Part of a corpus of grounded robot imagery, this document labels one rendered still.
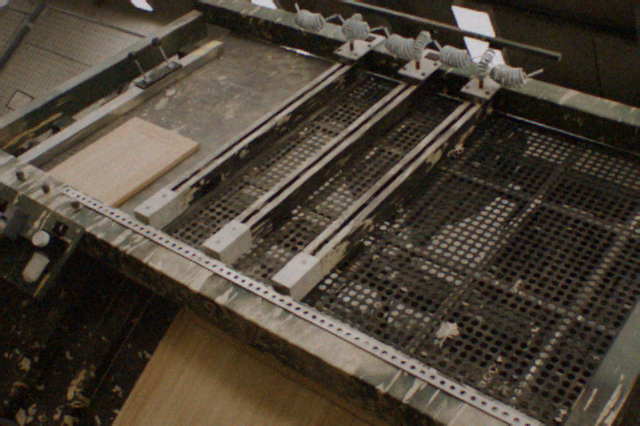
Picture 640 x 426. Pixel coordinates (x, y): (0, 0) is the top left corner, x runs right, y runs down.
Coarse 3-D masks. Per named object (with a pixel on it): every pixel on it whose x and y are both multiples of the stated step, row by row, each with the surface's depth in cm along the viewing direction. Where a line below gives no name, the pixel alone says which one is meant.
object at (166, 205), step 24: (360, 48) 285; (336, 72) 281; (360, 72) 289; (312, 96) 269; (264, 120) 259; (288, 120) 263; (240, 144) 249; (264, 144) 256; (192, 168) 240; (216, 168) 241; (240, 168) 250; (168, 192) 232; (192, 192) 236; (144, 216) 224; (168, 216) 230
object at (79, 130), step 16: (208, 48) 308; (192, 64) 301; (176, 80) 297; (128, 96) 283; (144, 96) 287; (96, 112) 276; (112, 112) 277; (80, 128) 268; (96, 128) 274; (48, 144) 262; (64, 144) 265; (32, 160) 256
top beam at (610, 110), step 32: (224, 0) 327; (256, 32) 318; (288, 32) 307; (320, 32) 299; (384, 64) 286; (512, 96) 260; (544, 96) 254; (576, 96) 252; (576, 128) 251; (608, 128) 244
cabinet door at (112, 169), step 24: (96, 144) 264; (120, 144) 263; (144, 144) 263; (168, 144) 261; (192, 144) 260; (72, 168) 254; (96, 168) 254; (120, 168) 253; (144, 168) 251; (168, 168) 253; (96, 192) 243; (120, 192) 242
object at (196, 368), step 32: (192, 320) 228; (160, 352) 227; (192, 352) 224; (224, 352) 220; (256, 352) 216; (160, 384) 223; (192, 384) 220; (224, 384) 216; (256, 384) 213; (288, 384) 209; (128, 416) 223; (160, 416) 219; (192, 416) 216; (224, 416) 212; (256, 416) 209; (288, 416) 206; (320, 416) 203; (352, 416) 199
